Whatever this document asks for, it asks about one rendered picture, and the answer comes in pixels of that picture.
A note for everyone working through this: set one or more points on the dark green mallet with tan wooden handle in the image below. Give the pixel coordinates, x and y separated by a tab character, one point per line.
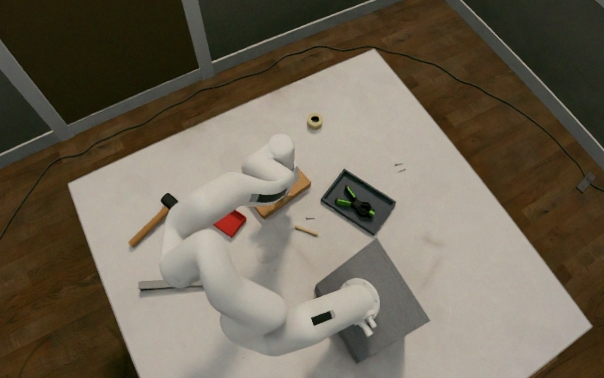
168	201

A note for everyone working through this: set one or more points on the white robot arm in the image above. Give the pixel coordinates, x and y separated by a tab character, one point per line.
248	310

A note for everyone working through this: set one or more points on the red shallow tray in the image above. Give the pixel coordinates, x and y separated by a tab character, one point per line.
231	222

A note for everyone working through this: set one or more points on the grey flat bar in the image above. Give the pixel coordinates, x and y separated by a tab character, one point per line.
160	284

